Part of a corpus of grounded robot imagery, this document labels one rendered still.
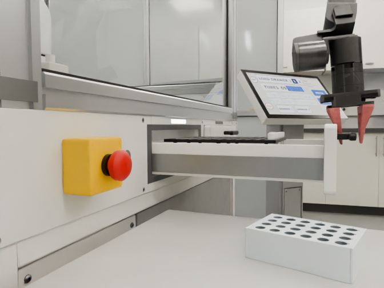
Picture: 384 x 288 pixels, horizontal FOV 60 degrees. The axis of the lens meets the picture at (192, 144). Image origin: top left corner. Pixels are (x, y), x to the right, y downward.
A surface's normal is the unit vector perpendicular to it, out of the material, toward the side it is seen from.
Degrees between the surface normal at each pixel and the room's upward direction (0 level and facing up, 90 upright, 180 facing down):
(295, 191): 90
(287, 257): 90
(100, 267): 0
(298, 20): 90
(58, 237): 90
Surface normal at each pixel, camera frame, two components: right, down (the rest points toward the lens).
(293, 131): 0.47, 0.04
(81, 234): 0.93, 0.01
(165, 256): 0.00, -1.00
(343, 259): -0.59, 0.04
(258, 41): -0.27, 0.05
